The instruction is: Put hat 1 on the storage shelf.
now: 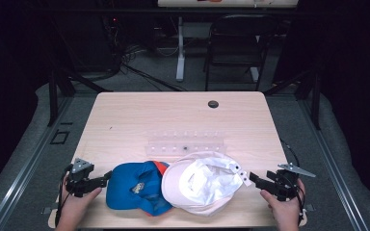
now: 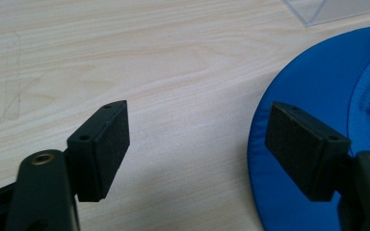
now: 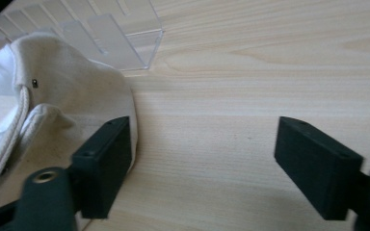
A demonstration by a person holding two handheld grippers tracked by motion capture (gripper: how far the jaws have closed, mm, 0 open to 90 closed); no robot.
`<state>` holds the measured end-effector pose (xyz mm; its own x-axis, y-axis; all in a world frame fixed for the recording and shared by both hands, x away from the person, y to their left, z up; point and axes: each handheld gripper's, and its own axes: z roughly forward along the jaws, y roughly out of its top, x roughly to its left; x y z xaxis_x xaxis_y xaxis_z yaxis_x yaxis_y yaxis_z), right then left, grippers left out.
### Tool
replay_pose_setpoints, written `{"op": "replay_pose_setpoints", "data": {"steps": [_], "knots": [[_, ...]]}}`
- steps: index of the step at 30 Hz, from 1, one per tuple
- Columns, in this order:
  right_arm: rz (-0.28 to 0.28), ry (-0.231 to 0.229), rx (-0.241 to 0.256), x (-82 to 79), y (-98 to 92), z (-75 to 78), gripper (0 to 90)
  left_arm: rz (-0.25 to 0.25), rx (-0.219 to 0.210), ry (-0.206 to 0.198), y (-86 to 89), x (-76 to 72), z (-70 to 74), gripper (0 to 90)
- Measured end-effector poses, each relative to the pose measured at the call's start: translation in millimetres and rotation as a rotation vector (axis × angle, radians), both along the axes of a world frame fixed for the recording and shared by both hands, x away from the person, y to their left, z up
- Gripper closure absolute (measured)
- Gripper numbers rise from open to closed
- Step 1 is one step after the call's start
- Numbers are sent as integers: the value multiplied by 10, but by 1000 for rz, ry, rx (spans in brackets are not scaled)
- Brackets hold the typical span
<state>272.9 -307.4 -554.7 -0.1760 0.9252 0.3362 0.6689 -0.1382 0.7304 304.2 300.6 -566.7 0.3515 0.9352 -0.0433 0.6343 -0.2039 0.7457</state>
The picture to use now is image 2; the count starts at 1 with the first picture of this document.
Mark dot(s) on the blue sun hat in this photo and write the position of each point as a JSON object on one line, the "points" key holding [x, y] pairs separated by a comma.
{"points": [[305, 80]]}

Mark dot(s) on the clear plastic tray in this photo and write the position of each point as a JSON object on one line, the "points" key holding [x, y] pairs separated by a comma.
{"points": [[340, 9]]}

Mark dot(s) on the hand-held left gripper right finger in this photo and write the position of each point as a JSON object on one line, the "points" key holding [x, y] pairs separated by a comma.
{"points": [[298, 150]]}

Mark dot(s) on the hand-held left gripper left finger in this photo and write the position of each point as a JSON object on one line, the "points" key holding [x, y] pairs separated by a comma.
{"points": [[102, 154]]}

